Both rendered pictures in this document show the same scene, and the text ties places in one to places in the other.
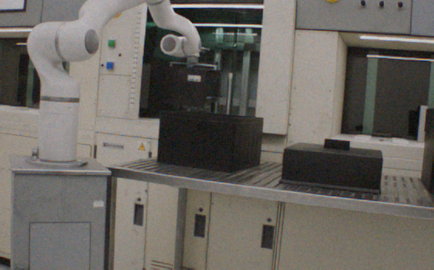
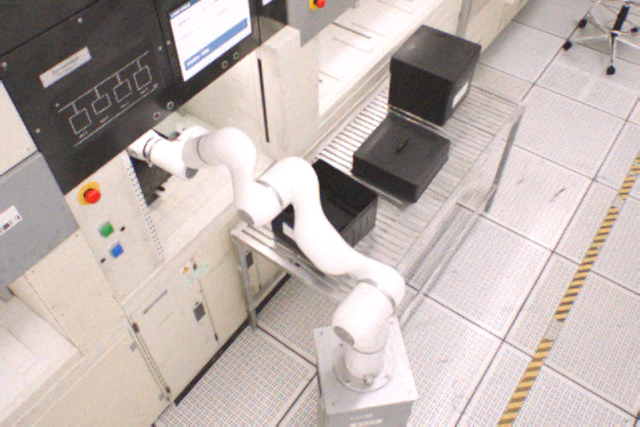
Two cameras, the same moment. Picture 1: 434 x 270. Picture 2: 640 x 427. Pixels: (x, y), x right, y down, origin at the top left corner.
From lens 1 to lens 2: 2.36 m
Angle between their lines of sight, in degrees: 77
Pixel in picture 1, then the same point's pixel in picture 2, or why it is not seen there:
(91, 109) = (112, 307)
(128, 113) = (157, 263)
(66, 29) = (398, 295)
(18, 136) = not seen: outside the picture
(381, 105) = not seen: hidden behind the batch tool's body
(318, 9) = (306, 23)
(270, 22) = (284, 71)
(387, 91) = not seen: hidden behind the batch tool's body
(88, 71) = (88, 284)
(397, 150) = (353, 88)
